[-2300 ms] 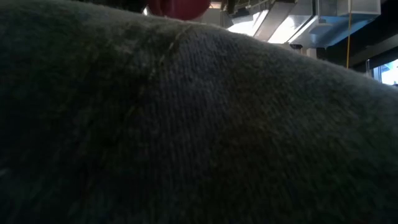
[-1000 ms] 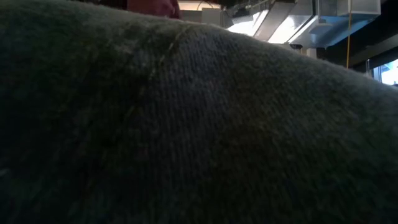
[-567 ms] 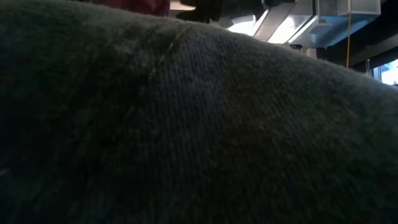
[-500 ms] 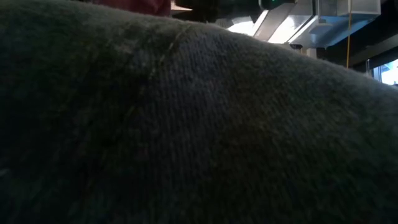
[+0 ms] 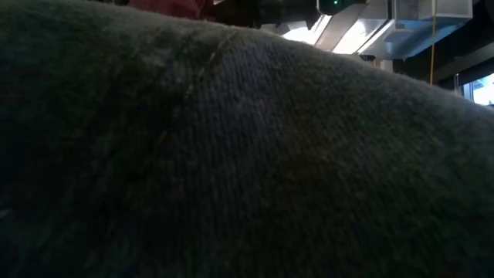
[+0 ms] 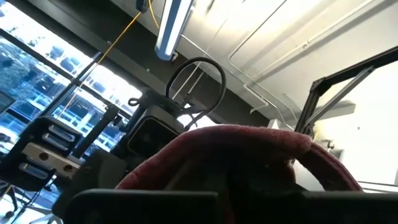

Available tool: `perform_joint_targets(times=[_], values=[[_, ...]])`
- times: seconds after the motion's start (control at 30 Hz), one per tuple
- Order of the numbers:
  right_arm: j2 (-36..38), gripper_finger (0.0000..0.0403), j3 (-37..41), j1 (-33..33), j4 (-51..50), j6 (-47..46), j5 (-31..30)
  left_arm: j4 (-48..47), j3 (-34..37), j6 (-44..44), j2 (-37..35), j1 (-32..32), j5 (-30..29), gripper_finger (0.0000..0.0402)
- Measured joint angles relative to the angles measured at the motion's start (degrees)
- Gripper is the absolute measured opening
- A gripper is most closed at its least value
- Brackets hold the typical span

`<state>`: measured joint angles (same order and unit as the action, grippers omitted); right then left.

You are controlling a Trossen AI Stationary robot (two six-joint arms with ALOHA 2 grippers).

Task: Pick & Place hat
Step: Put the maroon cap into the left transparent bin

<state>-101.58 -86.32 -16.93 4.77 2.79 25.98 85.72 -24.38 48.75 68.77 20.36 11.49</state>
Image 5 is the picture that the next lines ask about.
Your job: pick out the grey-green knit hat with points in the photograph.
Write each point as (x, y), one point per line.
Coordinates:
(231, 162)

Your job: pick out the red object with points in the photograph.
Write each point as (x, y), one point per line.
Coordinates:
(173, 7)

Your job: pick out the silver ventilation duct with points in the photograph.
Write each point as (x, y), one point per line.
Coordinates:
(378, 31)

